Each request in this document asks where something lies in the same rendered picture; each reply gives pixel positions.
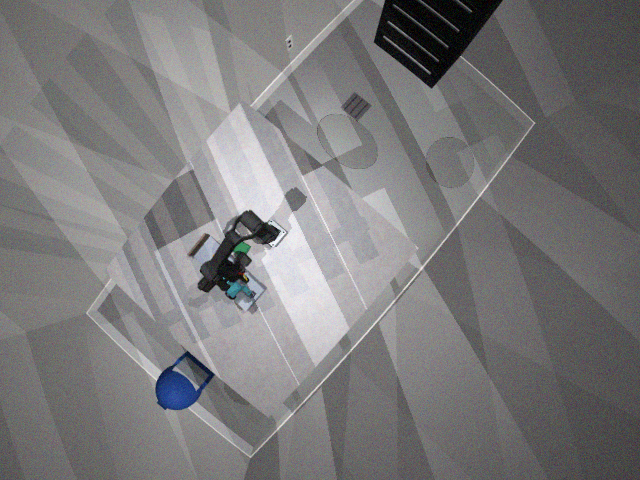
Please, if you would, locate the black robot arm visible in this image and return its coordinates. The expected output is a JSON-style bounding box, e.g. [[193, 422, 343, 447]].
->
[[197, 209, 281, 293]]

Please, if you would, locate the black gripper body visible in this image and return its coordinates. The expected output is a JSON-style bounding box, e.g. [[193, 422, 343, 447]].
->
[[218, 252, 252, 292]]

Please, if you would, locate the grey ramp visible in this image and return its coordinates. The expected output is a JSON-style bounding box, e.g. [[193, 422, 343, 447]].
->
[[187, 233, 267, 311]]

